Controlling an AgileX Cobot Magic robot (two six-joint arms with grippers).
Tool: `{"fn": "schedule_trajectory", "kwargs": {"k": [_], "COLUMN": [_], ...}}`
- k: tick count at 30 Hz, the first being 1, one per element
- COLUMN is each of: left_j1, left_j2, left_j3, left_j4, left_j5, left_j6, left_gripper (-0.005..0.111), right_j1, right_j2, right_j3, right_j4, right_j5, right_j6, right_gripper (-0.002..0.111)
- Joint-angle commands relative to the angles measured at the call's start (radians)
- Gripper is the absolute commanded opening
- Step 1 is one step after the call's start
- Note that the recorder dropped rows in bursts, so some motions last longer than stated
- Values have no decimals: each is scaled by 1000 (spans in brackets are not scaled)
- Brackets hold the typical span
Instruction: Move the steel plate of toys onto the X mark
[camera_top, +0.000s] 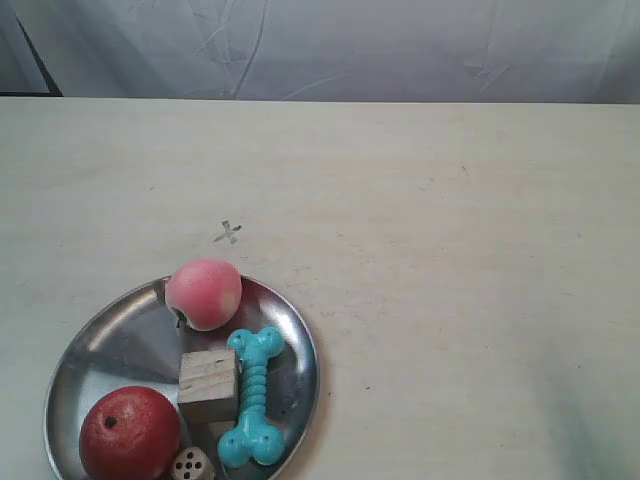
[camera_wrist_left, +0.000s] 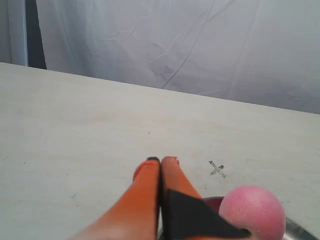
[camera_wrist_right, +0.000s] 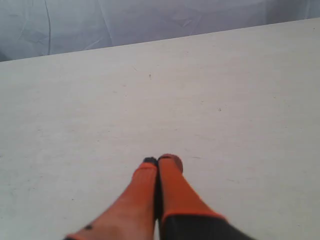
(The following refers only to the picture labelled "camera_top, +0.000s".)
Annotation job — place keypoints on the large round metal plate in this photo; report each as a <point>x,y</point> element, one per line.
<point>136,340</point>

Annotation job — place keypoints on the pink toy peach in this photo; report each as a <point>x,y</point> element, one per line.
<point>205,292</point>

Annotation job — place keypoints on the grey wooden cube block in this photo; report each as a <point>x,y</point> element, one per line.
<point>209,386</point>

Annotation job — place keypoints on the turquoise rubber bone toy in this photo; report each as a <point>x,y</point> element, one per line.
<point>253,437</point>

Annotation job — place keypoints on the white wrinkled backdrop cloth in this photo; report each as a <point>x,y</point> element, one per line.
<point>414,51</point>

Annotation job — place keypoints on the small wooden die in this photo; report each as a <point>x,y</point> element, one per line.
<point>192,464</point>

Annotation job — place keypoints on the red toy apple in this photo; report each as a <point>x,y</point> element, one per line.
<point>131,433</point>

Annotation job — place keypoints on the dark frame post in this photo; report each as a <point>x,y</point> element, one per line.
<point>23,73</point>

